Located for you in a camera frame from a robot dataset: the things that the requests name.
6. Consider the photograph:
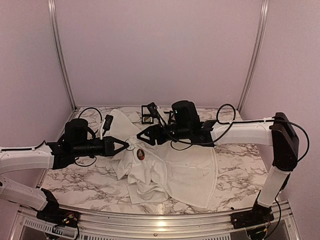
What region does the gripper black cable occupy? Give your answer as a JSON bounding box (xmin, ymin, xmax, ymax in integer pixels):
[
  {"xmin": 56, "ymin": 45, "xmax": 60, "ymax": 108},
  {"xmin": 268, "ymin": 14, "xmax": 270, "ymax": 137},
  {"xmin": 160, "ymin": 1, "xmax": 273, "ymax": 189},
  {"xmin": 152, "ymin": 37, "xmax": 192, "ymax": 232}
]
[
  {"xmin": 74, "ymin": 107, "xmax": 103, "ymax": 168},
  {"xmin": 169, "ymin": 103, "xmax": 237, "ymax": 151}
]

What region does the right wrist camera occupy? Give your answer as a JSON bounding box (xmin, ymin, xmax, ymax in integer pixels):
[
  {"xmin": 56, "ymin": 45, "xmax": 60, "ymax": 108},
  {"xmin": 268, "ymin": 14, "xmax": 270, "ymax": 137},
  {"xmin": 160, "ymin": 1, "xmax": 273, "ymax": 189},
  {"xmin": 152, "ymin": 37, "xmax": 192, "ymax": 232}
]
[{"xmin": 147, "ymin": 102, "xmax": 167, "ymax": 126}]

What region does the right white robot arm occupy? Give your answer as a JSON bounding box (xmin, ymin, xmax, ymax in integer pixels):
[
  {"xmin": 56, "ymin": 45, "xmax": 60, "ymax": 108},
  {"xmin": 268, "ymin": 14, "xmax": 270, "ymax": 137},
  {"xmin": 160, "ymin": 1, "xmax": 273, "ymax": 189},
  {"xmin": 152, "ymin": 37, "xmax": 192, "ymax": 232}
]
[{"xmin": 136, "ymin": 100, "xmax": 301, "ymax": 224}]

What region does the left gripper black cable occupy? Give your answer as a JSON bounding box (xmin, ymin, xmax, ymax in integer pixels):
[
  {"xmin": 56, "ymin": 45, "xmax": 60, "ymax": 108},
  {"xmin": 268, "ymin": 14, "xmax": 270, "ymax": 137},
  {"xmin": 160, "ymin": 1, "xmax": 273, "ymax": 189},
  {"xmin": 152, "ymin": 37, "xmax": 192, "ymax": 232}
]
[{"xmin": 74, "ymin": 107, "xmax": 103, "ymax": 168}]

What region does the left aluminium corner post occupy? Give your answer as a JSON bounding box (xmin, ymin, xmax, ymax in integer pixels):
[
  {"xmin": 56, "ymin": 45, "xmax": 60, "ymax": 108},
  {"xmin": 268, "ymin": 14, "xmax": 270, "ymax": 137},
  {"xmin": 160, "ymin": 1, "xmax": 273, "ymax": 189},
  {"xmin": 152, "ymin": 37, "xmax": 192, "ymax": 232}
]
[{"xmin": 48, "ymin": 0, "xmax": 77, "ymax": 112}]

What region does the right aluminium corner post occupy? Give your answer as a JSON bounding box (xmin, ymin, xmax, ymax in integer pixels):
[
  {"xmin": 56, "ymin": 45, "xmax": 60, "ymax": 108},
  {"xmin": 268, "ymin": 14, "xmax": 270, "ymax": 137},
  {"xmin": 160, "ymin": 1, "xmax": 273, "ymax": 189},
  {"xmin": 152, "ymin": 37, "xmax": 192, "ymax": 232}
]
[{"xmin": 237, "ymin": 0, "xmax": 270, "ymax": 112}]

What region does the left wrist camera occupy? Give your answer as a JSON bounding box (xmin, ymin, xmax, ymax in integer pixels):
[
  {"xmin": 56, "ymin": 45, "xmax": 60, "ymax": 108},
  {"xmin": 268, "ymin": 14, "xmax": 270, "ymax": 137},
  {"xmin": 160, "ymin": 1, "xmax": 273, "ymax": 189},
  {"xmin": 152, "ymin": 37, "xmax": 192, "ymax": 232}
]
[{"xmin": 97, "ymin": 114, "xmax": 114, "ymax": 140}]

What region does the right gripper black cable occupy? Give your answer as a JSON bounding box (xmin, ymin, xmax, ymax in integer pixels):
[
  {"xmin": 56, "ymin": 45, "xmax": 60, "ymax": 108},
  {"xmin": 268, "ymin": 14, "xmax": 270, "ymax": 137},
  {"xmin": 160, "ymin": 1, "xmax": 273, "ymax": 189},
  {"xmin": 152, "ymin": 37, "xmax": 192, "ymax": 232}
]
[{"xmin": 169, "ymin": 103, "xmax": 237, "ymax": 151}]

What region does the green round brooch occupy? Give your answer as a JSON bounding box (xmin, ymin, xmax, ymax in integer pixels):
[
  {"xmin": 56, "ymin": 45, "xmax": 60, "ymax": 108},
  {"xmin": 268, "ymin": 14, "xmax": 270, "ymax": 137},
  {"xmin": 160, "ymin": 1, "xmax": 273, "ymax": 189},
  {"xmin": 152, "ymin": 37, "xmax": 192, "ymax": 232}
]
[{"xmin": 143, "ymin": 115, "xmax": 152, "ymax": 122}]

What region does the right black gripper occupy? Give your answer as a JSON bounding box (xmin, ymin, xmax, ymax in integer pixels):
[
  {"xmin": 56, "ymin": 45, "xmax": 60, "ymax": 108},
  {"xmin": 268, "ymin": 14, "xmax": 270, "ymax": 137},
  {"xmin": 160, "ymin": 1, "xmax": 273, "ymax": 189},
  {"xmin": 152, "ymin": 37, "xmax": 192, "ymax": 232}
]
[{"xmin": 136, "ymin": 122, "xmax": 191, "ymax": 146}]

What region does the black display frame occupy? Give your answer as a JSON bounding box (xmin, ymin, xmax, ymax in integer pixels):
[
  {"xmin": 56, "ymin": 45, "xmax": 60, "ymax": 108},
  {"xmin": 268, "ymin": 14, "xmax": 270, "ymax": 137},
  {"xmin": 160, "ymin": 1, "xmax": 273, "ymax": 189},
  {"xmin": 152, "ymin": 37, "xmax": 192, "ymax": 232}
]
[
  {"xmin": 167, "ymin": 110, "xmax": 176, "ymax": 124},
  {"xmin": 141, "ymin": 105, "xmax": 154, "ymax": 125}
]

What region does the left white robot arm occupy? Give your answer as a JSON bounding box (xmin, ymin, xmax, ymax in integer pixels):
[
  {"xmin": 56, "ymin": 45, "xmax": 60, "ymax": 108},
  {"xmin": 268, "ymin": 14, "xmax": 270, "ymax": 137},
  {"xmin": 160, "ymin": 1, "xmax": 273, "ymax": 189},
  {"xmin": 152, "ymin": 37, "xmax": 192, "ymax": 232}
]
[{"xmin": 0, "ymin": 118, "xmax": 129, "ymax": 223}]

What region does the black display frame right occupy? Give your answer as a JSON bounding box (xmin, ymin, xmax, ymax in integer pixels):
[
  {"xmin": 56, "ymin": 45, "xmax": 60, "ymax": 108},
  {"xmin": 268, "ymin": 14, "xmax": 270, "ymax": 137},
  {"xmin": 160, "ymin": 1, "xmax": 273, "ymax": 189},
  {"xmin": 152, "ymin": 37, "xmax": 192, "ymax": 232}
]
[{"xmin": 167, "ymin": 110, "xmax": 176, "ymax": 124}]

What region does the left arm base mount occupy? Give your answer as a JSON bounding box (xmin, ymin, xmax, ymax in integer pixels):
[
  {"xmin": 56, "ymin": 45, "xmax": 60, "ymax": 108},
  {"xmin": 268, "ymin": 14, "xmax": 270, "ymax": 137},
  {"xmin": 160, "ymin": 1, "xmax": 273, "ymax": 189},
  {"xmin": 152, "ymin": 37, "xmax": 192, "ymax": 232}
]
[{"xmin": 36, "ymin": 188, "xmax": 80, "ymax": 228}]

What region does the aluminium corner post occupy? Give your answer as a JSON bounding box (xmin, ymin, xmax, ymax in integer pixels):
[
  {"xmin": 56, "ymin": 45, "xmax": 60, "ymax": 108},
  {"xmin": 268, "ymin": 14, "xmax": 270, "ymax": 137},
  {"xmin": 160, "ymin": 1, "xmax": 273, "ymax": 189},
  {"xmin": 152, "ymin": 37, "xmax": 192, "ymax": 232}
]
[
  {"xmin": 237, "ymin": 0, "xmax": 270, "ymax": 112},
  {"xmin": 48, "ymin": 0, "xmax": 77, "ymax": 112}
]

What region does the red round brooch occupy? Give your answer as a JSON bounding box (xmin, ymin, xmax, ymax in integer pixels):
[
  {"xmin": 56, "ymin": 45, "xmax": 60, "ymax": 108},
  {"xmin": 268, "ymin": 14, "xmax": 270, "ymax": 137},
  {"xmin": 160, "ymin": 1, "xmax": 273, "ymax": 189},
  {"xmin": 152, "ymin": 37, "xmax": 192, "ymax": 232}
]
[{"xmin": 136, "ymin": 148, "xmax": 145, "ymax": 161}]

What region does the blue round brooch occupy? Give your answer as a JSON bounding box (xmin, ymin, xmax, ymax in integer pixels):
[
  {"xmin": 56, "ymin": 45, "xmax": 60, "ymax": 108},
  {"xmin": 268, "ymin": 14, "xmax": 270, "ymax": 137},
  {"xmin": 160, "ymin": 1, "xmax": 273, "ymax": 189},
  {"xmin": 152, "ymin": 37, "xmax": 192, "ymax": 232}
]
[{"xmin": 125, "ymin": 138, "xmax": 136, "ymax": 151}]

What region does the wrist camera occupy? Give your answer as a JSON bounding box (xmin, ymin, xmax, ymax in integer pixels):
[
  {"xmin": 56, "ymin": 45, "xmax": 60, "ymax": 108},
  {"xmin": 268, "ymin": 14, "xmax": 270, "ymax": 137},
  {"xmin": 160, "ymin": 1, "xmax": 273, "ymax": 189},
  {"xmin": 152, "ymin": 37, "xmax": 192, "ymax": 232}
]
[
  {"xmin": 97, "ymin": 114, "xmax": 114, "ymax": 140},
  {"xmin": 147, "ymin": 102, "xmax": 167, "ymax": 126}
]

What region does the black display frame left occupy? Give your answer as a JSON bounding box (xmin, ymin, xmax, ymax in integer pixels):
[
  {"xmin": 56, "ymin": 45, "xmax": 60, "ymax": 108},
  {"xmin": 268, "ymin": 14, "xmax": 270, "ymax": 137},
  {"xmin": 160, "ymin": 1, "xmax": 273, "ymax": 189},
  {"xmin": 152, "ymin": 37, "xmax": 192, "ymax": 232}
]
[{"xmin": 141, "ymin": 105, "xmax": 154, "ymax": 125}]

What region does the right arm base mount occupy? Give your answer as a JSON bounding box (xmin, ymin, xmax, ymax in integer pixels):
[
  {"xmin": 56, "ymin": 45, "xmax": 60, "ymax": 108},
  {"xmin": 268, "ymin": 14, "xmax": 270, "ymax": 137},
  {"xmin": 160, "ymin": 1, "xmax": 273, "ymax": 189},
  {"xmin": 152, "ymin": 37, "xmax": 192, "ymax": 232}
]
[{"xmin": 230, "ymin": 200, "xmax": 275, "ymax": 229}]

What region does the aluminium front rail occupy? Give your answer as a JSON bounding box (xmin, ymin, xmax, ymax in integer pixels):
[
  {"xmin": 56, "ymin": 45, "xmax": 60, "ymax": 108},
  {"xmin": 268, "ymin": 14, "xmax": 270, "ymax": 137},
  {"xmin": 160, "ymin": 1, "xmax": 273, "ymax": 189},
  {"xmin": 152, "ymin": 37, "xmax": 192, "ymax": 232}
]
[{"xmin": 9, "ymin": 201, "xmax": 301, "ymax": 240}]

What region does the white button shirt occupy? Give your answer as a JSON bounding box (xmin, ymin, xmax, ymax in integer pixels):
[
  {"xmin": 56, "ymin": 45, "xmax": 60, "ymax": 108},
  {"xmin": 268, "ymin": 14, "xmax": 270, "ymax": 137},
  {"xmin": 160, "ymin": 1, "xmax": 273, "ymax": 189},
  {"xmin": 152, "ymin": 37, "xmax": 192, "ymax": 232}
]
[{"xmin": 109, "ymin": 109, "xmax": 218, "ymax": 208}]

